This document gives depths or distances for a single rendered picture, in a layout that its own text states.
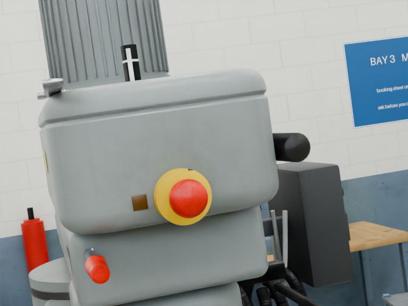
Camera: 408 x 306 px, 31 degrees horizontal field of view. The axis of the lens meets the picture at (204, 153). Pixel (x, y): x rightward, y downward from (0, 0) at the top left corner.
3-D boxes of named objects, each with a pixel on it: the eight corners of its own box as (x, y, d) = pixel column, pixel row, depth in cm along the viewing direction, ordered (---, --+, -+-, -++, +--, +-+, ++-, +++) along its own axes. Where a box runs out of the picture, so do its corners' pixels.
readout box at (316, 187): (361, 280, 130) (346, 162, 129) (313, 289, 128) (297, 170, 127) (317, 261, 150) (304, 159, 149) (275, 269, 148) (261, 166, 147)
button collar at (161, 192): (215, 220, 79) (207, 164, 78) (161, 229, 77) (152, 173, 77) (211, 218, 80) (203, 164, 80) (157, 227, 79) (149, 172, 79)
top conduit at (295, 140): (313, 159, 86) (309, 130, 86) (279, 165, 85) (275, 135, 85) (217, 152, 130) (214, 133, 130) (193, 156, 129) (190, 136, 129)
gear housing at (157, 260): (275, 276, 92) (265, 197, 92) (80, 315, 87) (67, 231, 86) (210, 240, 125) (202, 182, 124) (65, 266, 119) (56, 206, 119)
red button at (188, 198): (212, 215, 75) (207, 176, 75) (174, 221, 74) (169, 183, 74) (204, 212, 79) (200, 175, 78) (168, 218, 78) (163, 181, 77)
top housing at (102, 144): (297, 203, 83) (278, 61, 82) (62, 244, 77) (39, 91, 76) (201, 180, 128) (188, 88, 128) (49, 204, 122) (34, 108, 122)
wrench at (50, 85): (74, 83, 71) (73, 74, 71) (32, 88, 70) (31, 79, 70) (69, 96, 94) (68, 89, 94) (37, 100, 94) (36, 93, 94)
